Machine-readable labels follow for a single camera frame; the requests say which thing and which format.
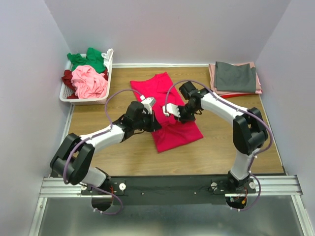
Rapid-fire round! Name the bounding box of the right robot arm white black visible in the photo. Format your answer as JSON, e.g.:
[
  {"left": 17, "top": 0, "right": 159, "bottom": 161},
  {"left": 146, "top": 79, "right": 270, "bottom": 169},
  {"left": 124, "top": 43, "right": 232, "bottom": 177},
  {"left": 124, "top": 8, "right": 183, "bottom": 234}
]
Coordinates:
[{"left": 172, "top": 81, "right": 268, "bottom": 193}]

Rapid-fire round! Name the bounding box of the green t shirt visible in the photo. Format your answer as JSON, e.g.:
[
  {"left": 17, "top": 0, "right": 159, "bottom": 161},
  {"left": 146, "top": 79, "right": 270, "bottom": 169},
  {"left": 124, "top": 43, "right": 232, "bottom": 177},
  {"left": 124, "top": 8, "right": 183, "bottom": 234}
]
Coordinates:
[{"left": 67, "top": 48, "right": 107, "bottom": 73}]

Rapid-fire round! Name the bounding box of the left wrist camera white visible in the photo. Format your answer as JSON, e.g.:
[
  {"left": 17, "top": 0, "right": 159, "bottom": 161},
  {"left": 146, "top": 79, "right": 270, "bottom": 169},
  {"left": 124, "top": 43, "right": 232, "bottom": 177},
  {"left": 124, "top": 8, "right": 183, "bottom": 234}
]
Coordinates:
[{"left": 140, "top": 95, "right": 156, "bottom": 115}]

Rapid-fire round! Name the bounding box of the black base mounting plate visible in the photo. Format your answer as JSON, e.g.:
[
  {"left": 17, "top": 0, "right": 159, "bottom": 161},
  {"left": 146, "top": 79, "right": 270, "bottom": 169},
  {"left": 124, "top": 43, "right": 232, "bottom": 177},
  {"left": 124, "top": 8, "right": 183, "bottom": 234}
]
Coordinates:
[{"left": 81, "top": 175, "right": 259, "bottom": 210}]

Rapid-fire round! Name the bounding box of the folded red t shirt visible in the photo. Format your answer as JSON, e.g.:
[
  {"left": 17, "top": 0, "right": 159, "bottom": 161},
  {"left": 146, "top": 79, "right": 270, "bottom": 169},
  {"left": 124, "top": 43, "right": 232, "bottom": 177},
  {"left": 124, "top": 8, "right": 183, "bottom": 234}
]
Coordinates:
[{"left": 220, "top": 93, "right": 255, "bottom": 99}]

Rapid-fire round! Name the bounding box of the crimson red t shirt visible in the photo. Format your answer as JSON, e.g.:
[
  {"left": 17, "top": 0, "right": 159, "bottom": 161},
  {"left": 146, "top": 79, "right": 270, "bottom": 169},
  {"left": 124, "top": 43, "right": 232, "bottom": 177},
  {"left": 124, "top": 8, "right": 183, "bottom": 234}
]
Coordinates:
[{"left": 130, "top": 72, "right": 203, "bottom": 153}]

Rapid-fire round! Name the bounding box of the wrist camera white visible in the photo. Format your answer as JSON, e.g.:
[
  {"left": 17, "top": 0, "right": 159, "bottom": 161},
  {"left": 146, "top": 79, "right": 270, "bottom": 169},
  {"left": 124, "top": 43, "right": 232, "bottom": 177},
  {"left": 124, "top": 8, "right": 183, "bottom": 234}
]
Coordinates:
[
  {"left": 140, "top": 95, "right": 156, "bottom": 115},
  {"left": 162, "top": 103, "right": 181, "bottom": 118}
]

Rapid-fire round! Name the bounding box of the white plastic laundry basket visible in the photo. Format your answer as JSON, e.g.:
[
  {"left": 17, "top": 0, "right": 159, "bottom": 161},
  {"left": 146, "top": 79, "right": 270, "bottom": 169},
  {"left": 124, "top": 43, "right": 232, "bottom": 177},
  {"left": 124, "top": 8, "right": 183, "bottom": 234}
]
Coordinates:
[{"left": 59, "top": 64, "right": 113, "bottom": 106}]

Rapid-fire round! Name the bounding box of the folded dusty pink t shirt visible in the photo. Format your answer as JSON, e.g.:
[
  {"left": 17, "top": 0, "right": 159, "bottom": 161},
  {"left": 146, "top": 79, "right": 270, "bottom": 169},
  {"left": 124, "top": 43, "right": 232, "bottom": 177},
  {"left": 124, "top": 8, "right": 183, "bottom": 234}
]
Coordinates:
[{"left": 208, "top": 63, "right": 263, "bottom": 96}]

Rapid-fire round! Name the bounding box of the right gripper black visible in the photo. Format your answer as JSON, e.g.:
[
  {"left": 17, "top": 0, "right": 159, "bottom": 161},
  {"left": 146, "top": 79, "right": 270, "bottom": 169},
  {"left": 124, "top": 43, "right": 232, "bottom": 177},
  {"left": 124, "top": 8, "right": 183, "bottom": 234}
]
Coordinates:
[{"left": 173, "top": 103, "right": 199, "bottom": 123}]

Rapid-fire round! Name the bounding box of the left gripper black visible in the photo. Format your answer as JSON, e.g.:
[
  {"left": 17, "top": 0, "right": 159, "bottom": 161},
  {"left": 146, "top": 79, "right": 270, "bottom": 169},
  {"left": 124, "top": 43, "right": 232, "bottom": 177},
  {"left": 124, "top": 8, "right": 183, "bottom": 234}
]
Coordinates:
[{"left": 133, "top": 110, "right": 162, "bottom": 133}]

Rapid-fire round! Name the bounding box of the folded grey t shirt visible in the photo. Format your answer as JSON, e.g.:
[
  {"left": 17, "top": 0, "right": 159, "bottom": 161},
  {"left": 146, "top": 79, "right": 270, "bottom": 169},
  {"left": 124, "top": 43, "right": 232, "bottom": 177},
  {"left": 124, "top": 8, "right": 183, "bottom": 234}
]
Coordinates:
[{"left": 215, "top": 61, "right": 256, "bottom": 93}]

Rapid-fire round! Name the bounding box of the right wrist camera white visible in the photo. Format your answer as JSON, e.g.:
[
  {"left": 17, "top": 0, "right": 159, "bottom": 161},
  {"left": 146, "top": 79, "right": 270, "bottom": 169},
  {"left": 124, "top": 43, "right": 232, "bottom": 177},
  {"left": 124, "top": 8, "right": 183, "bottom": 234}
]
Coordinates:
[{"left": 162, "top": 103, "right": 181, "bottom": 118}]

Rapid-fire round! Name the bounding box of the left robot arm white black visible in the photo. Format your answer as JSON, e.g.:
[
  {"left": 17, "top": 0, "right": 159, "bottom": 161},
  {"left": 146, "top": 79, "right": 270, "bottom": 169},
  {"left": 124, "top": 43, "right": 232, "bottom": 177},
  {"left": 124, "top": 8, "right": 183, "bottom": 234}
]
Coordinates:
[{"left": 50, "top": 97, "right": 161, "bottom": 194}]

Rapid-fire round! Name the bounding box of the light pink t shirt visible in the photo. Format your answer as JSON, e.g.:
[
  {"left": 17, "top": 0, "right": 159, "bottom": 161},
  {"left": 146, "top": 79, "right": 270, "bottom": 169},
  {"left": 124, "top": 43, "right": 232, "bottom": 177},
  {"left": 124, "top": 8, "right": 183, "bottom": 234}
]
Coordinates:
[{"left": 71, "top": 65, "right": 108, "bottom": 99}]

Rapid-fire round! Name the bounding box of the dark red t shirt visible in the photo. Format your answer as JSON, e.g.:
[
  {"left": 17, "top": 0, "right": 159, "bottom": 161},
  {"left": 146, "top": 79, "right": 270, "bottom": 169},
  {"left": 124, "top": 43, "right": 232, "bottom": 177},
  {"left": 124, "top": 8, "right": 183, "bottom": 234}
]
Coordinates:
[{"left": 62, "top": 70, "right": 78, "bottom": 99}]

